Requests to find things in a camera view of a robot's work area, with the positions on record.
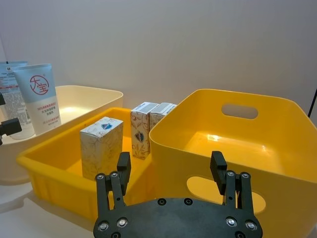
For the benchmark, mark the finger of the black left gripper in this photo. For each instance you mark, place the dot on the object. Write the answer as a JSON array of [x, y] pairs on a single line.
[[11, 126], [2, 98]]

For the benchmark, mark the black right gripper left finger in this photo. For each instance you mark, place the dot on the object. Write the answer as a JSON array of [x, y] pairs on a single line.
[[112, 188]]

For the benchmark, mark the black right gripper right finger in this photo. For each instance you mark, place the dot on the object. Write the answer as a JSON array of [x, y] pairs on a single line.
[[235, 188]]

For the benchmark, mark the pale blue and white tube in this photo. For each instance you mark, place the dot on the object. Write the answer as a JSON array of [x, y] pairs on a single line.
[[10, 81]]

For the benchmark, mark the white tube with red logo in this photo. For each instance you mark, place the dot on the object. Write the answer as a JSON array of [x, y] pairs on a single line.
[[37, 99]]

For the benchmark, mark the patterned carton with blue emblem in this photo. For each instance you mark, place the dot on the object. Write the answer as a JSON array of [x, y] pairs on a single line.
[[99, 148]]

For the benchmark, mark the shallow yellow plastic tray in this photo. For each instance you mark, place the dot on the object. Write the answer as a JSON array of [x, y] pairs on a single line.
[[49, 158]]

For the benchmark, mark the patterned carton with dark emblem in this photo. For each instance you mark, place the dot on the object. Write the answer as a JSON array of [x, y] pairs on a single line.
[[140, 134]]

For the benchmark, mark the cream plastic bin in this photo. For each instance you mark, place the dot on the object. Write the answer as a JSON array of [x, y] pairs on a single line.
[[81, 99]]

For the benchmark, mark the patterned carton with grey label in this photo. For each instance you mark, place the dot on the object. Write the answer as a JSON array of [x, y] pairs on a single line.
[[158, 116]]

